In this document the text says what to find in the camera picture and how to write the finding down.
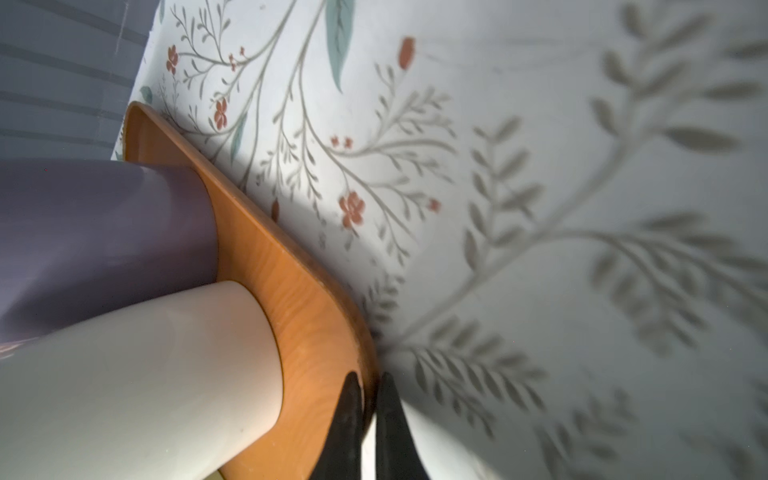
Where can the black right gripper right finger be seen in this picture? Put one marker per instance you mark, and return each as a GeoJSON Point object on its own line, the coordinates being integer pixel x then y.
{"type": "Point", "coordinates": [396, 455]}

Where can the orange wooden tray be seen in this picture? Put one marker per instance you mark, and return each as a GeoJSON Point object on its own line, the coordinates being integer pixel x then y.
{"type": "Point", "coordinates": [320, 332]}

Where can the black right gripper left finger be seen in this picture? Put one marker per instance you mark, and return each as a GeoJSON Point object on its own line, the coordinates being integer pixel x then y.
{"type": "Point", "coordinates": [340, 458]}

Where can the white mug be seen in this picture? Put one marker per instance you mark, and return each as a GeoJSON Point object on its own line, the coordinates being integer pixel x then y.
{"type": "Point", "coordinates": [171, 388]}

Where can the purple mug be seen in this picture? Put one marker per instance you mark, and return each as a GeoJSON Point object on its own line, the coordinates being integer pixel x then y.
{"type": "Point", "coordinates": [81, 238]}

